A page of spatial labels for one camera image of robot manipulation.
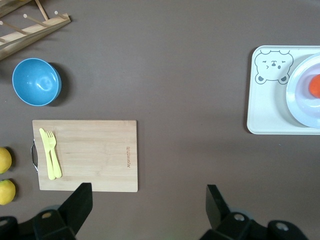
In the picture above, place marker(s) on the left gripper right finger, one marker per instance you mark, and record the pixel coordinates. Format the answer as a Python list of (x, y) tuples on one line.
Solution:
[(217, 207)]

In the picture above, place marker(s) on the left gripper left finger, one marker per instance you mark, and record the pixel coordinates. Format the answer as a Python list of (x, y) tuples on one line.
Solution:
[(77, 205)]

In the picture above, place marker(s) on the lavender round plate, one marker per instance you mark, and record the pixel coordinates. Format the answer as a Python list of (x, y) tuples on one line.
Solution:
[(300, 100)]

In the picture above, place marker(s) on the orange fruit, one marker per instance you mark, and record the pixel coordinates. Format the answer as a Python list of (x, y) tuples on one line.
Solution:
[(315, 86)]

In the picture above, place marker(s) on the yellow plastic fork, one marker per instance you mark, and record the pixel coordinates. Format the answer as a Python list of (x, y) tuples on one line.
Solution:
[(46, 147), (56, 162)]

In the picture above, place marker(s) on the wooden cutting board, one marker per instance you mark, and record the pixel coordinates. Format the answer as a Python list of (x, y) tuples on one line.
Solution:
[(95, 157)]

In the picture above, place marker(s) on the yellow lemon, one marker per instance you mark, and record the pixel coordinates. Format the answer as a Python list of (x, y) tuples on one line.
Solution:
[(7, 192), (5, 160)]

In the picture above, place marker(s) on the cream bear print tray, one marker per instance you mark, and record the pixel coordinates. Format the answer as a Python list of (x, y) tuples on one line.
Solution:
[(267, 110)]

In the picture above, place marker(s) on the blue bowl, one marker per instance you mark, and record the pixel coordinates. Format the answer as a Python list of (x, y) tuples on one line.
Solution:
[(35, 81)]

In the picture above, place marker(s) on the wooden peg drying rack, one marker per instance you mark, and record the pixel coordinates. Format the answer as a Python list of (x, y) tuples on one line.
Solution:
[(32, 28)]

